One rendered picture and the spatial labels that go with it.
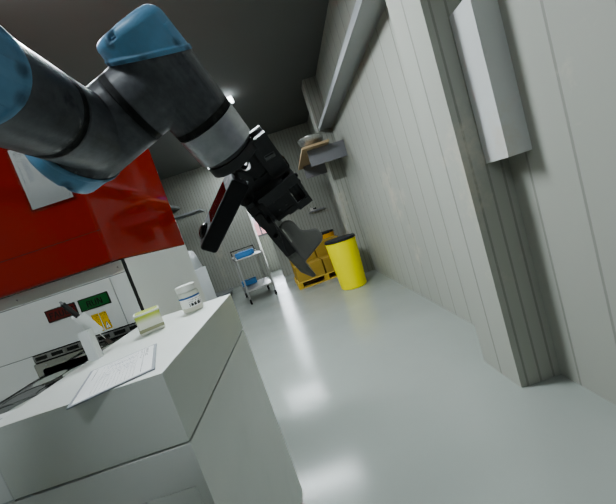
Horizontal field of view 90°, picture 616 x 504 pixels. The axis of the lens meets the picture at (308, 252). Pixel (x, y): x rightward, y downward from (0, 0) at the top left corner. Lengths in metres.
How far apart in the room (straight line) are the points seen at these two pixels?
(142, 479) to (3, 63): 0.70
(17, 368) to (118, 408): 0.99
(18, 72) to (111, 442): 0.64
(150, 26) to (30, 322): 1.36
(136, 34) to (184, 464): 0.69
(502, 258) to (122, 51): 1.65
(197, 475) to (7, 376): 1.11
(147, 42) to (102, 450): 0.69
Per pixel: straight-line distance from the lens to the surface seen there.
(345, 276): 4.30
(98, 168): 0.39
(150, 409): 0.72
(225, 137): 0.38
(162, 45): 0.37
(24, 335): 1.63
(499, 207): 1.73
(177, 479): 0.78
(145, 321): 1.09
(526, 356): 1.96
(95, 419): 0.77
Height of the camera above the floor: 1.16
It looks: 6 degrees down
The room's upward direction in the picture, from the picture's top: 18 degrees counter-clockwise
